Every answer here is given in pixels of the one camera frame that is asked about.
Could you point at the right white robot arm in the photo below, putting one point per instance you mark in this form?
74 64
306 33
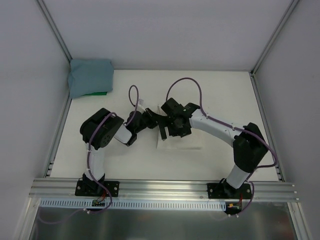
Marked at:
247 142

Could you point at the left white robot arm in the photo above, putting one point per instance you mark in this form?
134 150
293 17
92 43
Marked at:
99 129

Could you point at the white slotted cable duct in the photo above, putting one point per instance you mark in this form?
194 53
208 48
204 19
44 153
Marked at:
127 204

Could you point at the folded blue t-shirt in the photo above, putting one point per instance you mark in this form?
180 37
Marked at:
88 76

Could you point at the right aluminium frame post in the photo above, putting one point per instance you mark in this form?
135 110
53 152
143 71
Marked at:
275 34

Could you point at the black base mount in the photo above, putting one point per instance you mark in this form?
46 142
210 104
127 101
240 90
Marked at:
222 191
86 187

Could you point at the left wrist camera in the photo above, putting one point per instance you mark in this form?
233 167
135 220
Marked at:
140 105

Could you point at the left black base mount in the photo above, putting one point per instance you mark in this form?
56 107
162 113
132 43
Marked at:
86 187

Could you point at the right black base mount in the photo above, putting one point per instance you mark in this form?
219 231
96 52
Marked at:
222 191

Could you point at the aluminium mounting rail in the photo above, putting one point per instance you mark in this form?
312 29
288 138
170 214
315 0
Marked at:
164 190

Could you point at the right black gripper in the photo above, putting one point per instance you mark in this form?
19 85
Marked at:
172 124

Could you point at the left aluminium frame post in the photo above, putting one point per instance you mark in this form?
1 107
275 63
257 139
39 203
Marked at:
54 28

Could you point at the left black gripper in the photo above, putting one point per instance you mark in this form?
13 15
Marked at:
150 117

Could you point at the aluminium frame post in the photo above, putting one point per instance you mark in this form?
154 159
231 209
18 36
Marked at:
54 28
275 34

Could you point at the folded green t-shirt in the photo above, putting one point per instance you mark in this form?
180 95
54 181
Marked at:
96 94

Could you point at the white t-shirt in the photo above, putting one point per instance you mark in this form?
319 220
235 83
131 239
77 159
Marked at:
193 141

